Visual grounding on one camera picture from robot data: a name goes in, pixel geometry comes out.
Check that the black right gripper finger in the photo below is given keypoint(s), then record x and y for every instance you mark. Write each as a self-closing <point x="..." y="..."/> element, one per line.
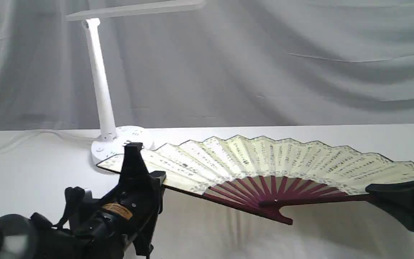
<point x="396" y="193"/>
<point x="403" y="214"/>

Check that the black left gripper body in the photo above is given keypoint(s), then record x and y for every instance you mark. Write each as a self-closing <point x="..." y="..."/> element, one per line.
<point x="125" y="216"/>

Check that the white desk lamp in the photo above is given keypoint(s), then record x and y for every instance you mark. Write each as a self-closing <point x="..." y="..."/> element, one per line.
<point x="112" y="139"/>

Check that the folding paper fan maroon ribs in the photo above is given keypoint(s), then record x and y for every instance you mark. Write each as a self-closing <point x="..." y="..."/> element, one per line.
<point x="261" y="175"/>

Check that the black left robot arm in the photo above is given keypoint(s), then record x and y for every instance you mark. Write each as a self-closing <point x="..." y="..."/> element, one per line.
<point x="37" y="238"/>

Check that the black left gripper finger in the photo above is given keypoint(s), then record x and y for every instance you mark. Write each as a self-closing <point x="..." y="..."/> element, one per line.
<point x="133" y="170"/>
<point x="156" y="179"/>

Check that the grey backdrop curtain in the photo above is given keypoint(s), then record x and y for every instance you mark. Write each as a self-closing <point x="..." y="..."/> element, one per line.
<point x="231" y="63"/>

